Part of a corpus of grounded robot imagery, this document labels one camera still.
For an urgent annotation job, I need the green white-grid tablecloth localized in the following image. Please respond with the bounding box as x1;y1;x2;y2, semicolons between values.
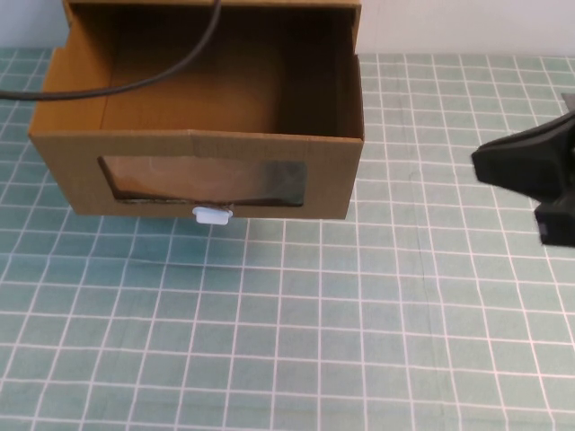
0;47;575;431

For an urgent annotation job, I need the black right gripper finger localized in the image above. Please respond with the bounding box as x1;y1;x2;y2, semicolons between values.
470;110;575;207
533;199;575;247

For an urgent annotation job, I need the black cable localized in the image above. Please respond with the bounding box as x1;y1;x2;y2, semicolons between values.
0;0;222;101

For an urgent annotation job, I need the white plastic drawer handle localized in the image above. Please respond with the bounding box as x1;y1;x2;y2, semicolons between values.
191;205;234;225

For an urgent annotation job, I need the brown cardboard shoe box drawer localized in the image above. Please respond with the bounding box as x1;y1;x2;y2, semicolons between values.
29;4;365;221

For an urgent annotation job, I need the brown cardboard shoe box shell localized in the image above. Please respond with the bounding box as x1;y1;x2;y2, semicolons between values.
61;0;363;57

